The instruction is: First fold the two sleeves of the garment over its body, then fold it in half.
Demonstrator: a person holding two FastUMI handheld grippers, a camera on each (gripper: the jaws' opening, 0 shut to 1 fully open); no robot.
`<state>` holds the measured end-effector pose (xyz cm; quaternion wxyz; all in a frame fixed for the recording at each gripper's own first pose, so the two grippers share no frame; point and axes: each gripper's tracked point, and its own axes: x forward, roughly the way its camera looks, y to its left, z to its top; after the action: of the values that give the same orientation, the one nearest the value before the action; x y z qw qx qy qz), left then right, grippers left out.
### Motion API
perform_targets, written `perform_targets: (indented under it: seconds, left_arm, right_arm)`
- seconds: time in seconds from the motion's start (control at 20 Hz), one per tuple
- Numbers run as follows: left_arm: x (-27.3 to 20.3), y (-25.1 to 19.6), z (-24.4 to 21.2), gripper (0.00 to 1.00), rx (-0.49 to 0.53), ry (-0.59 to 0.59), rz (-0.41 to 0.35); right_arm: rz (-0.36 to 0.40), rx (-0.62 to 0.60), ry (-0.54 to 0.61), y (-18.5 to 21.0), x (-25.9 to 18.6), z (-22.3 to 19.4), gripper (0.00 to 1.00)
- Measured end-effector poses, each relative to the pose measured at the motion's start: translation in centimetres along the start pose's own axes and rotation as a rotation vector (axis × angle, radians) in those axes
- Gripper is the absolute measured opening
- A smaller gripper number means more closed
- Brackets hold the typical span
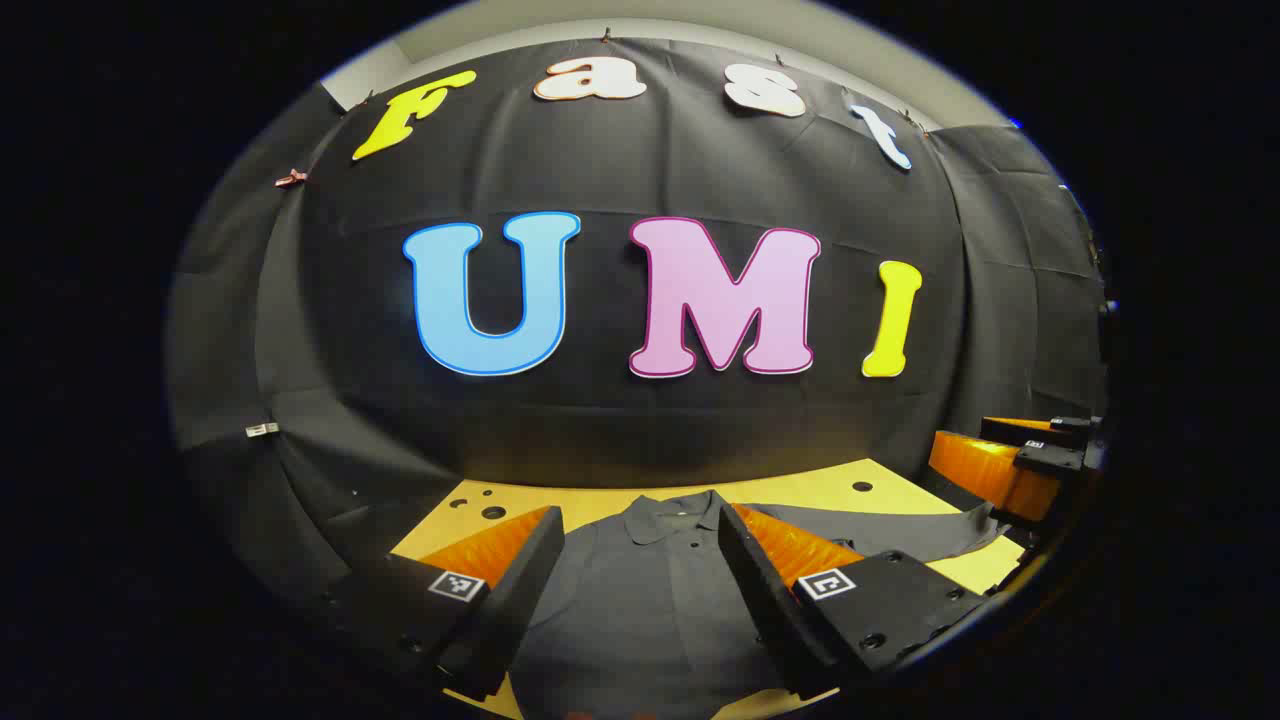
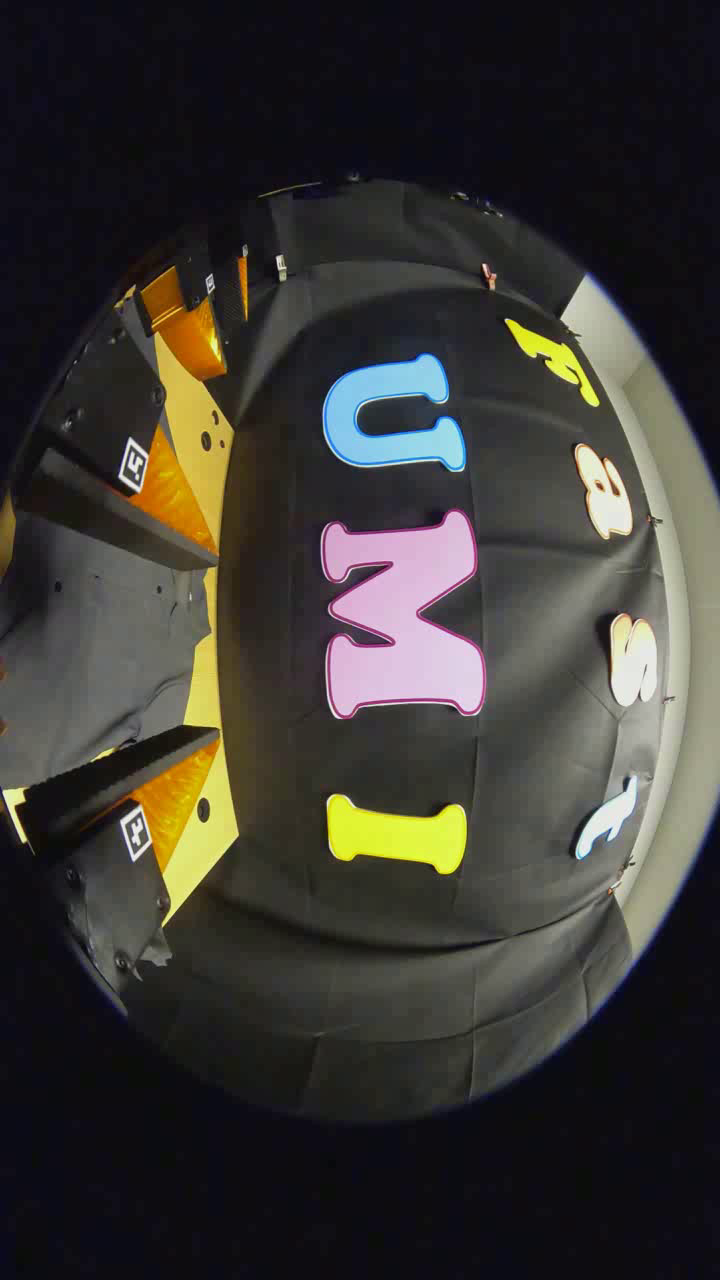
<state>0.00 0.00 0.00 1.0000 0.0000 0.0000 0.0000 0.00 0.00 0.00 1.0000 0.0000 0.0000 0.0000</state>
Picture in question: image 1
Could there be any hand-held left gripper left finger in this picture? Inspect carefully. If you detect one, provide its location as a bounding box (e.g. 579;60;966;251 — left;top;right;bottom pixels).
325;505;567;703

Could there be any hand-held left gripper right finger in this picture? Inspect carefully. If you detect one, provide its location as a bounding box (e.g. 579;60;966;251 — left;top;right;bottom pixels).
717;503;993;701

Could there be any black backdrop cloth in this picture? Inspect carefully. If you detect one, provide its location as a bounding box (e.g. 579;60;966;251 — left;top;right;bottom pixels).
165;38;1111;601

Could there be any dark grey shirt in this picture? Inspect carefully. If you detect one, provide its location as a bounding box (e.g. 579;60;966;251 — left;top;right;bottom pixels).
505;490;1011;720

